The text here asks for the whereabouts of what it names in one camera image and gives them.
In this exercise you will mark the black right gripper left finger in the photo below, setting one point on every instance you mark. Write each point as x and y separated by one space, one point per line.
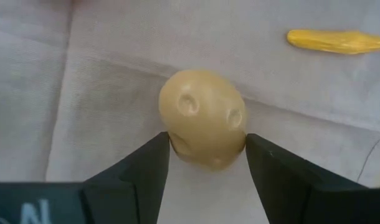
137 186

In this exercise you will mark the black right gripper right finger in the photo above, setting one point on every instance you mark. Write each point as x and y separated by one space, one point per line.
296 193

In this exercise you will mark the tan toy potato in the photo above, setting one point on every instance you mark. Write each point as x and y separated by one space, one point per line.
202 124

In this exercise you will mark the yellow toy corn cob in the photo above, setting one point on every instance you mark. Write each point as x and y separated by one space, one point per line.
333 42

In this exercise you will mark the pink cloth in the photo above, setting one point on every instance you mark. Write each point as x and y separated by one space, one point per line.
84 93

